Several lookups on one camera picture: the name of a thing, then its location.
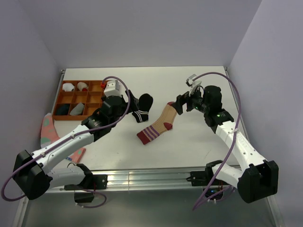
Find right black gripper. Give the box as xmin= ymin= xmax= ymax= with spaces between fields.
xmin=171 ymin=85 xmax=210 ymax=115

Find tan maroon purple striped sock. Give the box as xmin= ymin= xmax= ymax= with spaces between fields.
xmin=137 ymin=102 xmax=177 ymax=145

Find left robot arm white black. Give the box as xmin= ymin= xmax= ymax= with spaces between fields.
xmin=12 ymin=90 xmax=139 ymax=200

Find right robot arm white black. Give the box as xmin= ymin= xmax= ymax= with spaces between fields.
xmin=172 ymin=86 xmax=279 ymax=203

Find black sock white stripes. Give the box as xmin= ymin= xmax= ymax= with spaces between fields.
xmin=132 ymin=93 xmax=153 ymax=123

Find grey rolled sock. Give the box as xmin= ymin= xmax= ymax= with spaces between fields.
xmin=70 ymin=103 xmax=85 ymax=116

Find beige red rolled sock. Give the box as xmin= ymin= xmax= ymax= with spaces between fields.
xmin=77 ymin=82 xmax=89 ymax=91

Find orange compartment tray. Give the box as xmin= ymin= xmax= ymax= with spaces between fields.
xmin=53 ymin=80 xmax=104 ymax=121

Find white rolled sock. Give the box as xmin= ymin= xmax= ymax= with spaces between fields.
xmin=62 ymin=83 xmax=75 ymax=92

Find dark teal rolled sock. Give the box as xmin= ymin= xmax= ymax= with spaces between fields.
xmin=56 ymin=104 xmax=70 ymax=116

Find pink patterned sock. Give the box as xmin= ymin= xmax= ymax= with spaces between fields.
xmin=40 ymin=113 xmax=86 ymax=164

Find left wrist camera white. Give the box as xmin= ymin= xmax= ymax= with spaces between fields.
xmin=100 ymin=80 xmax=121 ymax=97

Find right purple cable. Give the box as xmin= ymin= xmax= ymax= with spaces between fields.
xmin=192 ymin=71 xmax=242 ymax=211

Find aluminium front rail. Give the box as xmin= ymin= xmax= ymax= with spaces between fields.
xmin=13 ymin=168 xmax=285 ymax=227

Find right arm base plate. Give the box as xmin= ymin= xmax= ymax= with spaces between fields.
xmin=186 ymin=170 xmax=228 ymax=197

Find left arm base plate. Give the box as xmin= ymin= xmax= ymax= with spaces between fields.
xmin=64 ymin=175 xmax=107 ymax=207

